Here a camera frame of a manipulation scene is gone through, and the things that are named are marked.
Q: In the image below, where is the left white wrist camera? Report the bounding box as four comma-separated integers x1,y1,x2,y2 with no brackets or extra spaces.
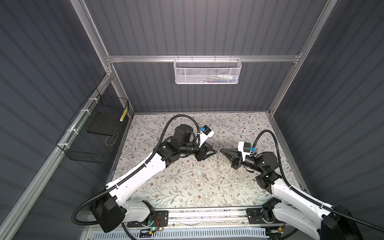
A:
199,125,215,147

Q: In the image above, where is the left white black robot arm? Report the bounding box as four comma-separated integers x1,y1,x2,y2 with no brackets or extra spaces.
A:
90,124,216,233

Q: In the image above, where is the white perforated vent strip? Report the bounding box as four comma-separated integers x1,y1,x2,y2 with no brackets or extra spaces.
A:
89,227,268,240

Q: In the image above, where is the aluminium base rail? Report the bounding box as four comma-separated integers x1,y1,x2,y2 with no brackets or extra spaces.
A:
83,205,328,232

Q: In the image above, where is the black wire basket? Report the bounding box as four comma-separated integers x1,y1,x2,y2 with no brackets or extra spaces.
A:
57,90,130,164

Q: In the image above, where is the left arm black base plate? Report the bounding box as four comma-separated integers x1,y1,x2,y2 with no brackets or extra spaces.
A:
126,210,169,228

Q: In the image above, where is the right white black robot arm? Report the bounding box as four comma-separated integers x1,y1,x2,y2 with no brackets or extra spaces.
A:
220,149,363,240

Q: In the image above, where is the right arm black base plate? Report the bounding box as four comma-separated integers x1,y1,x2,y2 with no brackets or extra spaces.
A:
246,208,285,225

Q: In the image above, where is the yellow marker pen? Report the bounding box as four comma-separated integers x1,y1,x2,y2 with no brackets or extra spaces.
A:
120,108,128,122

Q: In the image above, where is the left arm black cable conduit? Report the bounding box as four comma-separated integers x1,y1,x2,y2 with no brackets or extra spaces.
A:
71,114,201,226

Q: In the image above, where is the black foam pad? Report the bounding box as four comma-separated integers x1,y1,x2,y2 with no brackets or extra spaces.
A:
87,113,121,137

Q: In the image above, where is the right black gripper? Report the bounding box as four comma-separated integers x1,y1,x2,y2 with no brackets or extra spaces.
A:
220,146,264,175

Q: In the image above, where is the white tube in basket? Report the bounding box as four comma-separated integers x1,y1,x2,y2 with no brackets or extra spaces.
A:
217,75,238,83

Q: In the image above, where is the white wire mesh basket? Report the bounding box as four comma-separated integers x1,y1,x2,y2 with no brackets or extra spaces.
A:
173,57,242,85

